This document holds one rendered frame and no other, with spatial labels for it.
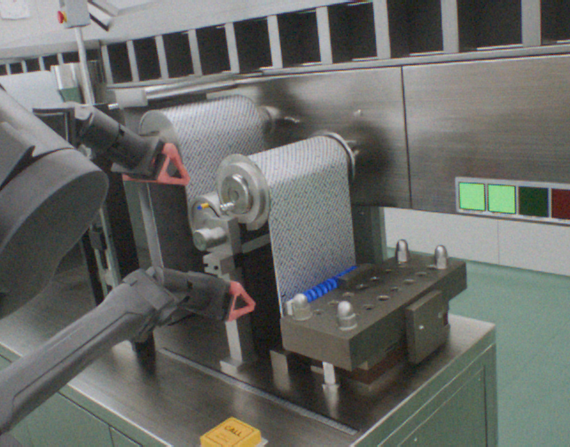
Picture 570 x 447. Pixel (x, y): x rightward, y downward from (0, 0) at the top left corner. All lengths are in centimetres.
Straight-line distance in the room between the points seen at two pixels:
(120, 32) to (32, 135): 172
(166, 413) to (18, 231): 92
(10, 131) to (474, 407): 120
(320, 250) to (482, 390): 45
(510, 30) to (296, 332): 68
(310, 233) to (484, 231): 285
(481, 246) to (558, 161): 291
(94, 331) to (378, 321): 51
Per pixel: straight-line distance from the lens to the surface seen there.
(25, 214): 29
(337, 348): 107
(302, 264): 122
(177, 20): 178
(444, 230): 415
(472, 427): 139
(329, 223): 127
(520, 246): 394
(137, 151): 101
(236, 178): 114
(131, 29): 197
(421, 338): 120
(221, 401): 118
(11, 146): 29
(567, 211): 118
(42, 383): 73
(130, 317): 86
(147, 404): 122
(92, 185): 32
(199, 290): 102
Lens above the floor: 151
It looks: 16 degrees down
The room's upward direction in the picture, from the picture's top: 7 degrees counter-clockwise
